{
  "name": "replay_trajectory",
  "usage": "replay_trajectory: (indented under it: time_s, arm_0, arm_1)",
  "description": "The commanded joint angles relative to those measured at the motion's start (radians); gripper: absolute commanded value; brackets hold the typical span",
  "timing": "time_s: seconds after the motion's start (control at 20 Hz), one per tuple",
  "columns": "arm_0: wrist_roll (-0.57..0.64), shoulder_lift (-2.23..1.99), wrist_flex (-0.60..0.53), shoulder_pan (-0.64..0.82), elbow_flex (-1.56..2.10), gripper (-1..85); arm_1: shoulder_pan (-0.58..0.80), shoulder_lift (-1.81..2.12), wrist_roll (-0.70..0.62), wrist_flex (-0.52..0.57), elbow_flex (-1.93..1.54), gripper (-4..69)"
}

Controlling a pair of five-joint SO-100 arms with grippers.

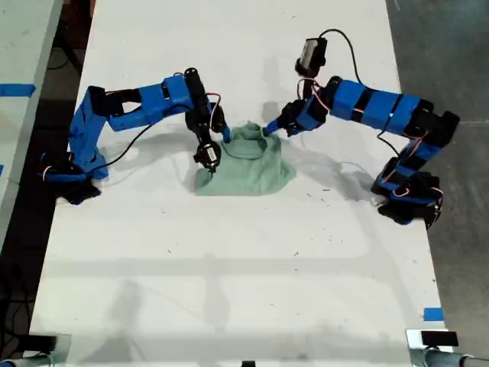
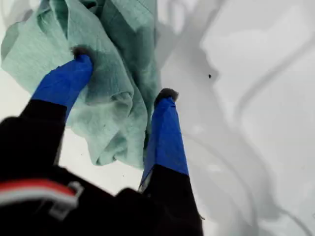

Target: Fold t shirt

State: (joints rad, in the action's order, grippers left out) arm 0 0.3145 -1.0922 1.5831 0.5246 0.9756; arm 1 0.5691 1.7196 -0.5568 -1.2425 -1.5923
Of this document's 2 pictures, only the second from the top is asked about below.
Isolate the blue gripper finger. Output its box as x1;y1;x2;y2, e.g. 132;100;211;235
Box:
0;45;94;173
137;88;205;236

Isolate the pale green t-shirt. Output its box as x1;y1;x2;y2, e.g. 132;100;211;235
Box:
0;0;162;171

